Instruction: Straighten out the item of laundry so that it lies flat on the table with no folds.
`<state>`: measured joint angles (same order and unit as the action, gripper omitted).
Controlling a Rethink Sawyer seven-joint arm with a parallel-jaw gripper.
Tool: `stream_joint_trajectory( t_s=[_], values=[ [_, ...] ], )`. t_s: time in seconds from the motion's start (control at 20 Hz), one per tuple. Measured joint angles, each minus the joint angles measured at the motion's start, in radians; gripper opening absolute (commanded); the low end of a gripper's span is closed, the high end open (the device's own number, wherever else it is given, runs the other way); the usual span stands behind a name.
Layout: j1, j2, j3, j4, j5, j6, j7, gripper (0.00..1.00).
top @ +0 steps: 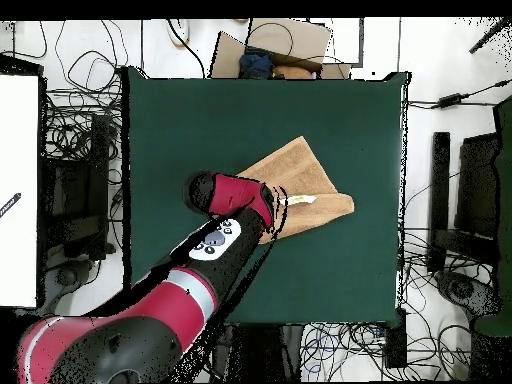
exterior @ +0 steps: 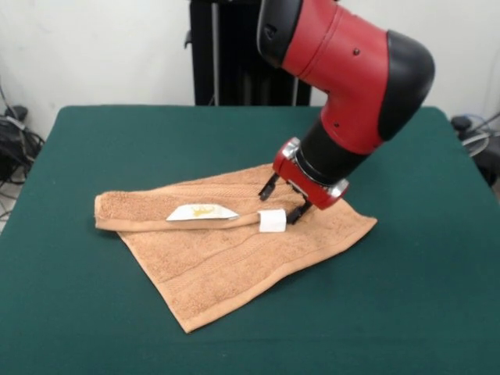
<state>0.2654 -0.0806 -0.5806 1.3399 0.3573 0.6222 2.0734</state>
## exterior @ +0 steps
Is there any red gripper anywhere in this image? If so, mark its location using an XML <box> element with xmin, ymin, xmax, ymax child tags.
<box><xmin>257</xmin><ymin>150</ymin><xmax>345</xmax><ymax>227</ymax></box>

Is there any orange terry towel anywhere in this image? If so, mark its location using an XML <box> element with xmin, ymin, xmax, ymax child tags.
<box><xmin>94</xmin><ymin>162</ymin><xmax>379</xmax><ymax>334</ymax></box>

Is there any dark green table cloth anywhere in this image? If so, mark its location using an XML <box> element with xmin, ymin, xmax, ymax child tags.
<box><xmin>0</xmin><ymin>104</ymin><xmax>500</xmax><ymax>375</ymax></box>

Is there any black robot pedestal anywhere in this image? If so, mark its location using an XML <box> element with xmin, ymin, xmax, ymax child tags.
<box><xmin>184</xmin><ymin>0</ymin><xmax>313</xmax><ymax>107</ymax></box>

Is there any black cable tangle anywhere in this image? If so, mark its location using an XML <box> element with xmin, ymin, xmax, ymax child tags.
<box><xmin>450</xmin><ymin>112</ymin><xmax>500</xmax><ymax>188</ymax></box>
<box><xmin>0</xmin><ymin>104</ymin><xmax>45</xmax><ymax>187</ymax></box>

